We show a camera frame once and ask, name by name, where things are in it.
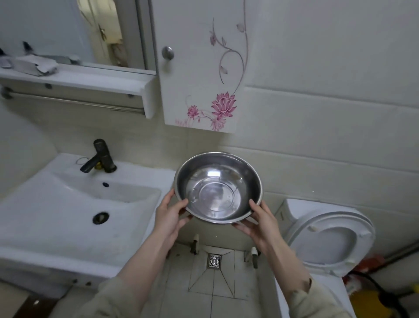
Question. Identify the person's left hand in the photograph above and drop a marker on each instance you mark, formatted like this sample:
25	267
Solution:
168	219

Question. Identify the person's right hand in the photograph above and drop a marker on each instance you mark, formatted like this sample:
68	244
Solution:
263	226

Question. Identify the stainless steel bowl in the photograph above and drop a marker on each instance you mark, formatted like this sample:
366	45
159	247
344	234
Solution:
216	193

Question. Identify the square metal floor drain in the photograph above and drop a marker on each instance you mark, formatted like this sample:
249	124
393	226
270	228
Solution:
214	261

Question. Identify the person's left forearm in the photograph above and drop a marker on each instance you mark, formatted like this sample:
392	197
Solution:
144	265

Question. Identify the person's beige right sleeve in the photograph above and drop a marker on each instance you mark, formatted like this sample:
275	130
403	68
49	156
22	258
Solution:
317	304

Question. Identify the person's beige sleeve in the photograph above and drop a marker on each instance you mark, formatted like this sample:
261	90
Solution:
104	301
317	304

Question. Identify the person's beige left sleeve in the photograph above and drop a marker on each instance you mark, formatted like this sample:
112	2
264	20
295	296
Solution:
104	301

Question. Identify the white toilet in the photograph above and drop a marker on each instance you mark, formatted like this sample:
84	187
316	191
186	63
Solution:
304	206

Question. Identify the gray metal faucet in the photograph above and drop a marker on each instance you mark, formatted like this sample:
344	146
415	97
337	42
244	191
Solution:
104	157

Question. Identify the white toilet lid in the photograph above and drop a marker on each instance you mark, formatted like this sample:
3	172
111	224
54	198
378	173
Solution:
363	236

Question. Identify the orange plastic item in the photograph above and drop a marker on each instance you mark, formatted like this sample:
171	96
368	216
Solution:
368	263

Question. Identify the white ceramic sink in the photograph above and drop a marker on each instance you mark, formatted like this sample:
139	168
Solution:
49	209

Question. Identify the yellow plastic container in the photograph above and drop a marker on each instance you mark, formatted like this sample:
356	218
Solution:
366	304

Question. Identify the white vanity cabinet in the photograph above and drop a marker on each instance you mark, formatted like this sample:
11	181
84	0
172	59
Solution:
32	275

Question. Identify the metal towel bar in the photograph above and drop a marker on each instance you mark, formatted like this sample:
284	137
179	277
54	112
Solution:
65	100

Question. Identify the round metal cabinet knob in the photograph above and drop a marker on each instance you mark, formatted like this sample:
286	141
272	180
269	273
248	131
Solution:
167	53

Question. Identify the crumpled white packet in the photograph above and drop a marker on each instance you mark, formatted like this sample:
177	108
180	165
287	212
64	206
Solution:
36	65

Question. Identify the white wall cabinet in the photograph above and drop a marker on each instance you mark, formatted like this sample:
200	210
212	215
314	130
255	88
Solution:
196	82

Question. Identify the wall cabinet mirror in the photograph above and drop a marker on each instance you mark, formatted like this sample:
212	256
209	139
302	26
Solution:
59	29

